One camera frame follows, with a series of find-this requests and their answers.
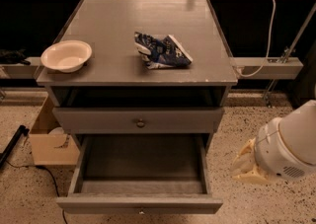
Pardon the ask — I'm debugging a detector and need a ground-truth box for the black cloth on rail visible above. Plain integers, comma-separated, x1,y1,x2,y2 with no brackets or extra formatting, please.
0,49,31,65

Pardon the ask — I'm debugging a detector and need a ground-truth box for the black bar on floor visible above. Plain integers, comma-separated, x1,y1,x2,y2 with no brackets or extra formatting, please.
0,125,29,169

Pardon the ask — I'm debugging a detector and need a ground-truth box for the blue white chip bag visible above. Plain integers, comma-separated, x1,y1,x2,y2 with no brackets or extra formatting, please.
134,32,193,69

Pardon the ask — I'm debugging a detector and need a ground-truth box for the white bowl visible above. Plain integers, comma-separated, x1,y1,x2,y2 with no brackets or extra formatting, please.
40,40,92,73

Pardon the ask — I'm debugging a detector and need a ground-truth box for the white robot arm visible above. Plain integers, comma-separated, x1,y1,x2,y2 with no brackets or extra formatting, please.
231,100,316,185

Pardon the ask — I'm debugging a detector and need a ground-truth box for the white cable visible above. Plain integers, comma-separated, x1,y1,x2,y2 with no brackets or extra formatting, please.
235,0,277,78

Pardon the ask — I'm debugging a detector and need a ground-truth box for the cardboard box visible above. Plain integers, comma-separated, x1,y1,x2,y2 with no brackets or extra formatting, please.
29,98,79,166

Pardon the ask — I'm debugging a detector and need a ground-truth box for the black floor cable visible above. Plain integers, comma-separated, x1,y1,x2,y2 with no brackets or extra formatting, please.
5,159,69,224

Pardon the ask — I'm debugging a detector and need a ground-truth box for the black cabinet at right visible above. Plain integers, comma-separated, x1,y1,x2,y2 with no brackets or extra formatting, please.
291,41,316,108

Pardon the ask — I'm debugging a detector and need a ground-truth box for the grey wooden drawer cabinet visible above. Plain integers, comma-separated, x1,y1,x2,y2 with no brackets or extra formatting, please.
35,0,239,152

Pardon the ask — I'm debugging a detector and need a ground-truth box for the grey drawer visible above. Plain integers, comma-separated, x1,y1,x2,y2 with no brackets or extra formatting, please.
57,134,223,214
52,108,223,134

